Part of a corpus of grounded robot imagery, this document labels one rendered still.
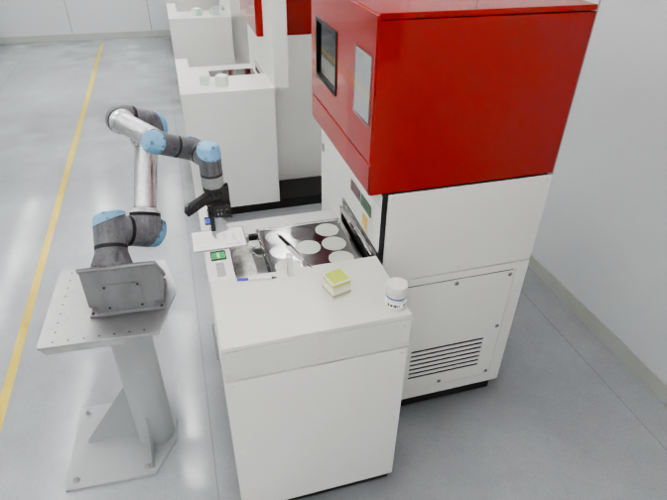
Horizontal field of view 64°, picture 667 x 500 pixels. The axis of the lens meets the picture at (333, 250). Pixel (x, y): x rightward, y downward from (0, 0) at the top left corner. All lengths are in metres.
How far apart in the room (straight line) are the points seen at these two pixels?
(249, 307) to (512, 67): 1.16
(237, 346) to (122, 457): 1.17
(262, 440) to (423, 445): 0.90
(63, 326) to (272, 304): 0.76
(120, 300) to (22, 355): 1.39
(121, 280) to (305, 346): 0.70
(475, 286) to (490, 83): 0.87
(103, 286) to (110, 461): 0.96
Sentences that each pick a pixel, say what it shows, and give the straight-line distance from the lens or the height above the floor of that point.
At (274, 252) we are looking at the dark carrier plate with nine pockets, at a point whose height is 0.90.
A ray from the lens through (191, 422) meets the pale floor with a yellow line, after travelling 2.74.
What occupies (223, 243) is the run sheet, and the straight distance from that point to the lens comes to 2.11.
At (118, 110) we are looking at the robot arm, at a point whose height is 1.43.
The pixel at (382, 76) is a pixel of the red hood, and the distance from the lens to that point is 1.72.
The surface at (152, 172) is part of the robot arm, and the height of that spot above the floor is 1.19.
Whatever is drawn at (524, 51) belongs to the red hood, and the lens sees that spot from 1.93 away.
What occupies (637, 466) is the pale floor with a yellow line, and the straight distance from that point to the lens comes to 2.90.
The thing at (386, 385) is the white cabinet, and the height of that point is 0.64.
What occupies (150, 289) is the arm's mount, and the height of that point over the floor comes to 0.92.
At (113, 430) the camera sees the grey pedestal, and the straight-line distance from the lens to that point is 2.72.
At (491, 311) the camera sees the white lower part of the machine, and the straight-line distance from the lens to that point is 2.49.
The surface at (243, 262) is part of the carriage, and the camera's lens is 2.13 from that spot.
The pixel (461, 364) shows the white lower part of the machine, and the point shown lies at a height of 0.25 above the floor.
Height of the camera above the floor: 2.12
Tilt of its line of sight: 35 degrees down
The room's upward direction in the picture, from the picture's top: 1 degrees clockwise
